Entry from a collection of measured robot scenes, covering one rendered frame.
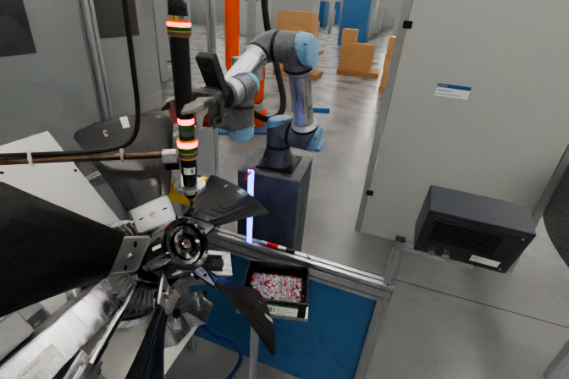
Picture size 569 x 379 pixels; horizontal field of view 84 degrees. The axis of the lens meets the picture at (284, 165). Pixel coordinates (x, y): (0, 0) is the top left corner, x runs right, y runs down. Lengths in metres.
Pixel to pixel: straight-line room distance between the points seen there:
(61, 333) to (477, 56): 2.33
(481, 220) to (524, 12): 1.62
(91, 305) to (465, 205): 0.95
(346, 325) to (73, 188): 1.08
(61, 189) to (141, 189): 0.25
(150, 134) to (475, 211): 0.89
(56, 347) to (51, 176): 0.42
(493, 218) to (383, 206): 1.76
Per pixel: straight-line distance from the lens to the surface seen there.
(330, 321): 1.45
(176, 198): 1.31
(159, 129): 0.88
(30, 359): 0.78
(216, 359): 2.01
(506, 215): 1.06
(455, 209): 1.01
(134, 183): 0.82
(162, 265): 0.74
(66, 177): 1.01
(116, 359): 0.96
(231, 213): 0.91
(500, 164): 2.62
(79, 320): 0.81
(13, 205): 0.65
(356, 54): 9.91
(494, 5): 2.38
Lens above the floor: 1.71
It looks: 27 degrees down
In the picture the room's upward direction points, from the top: 5 degrees clockwise
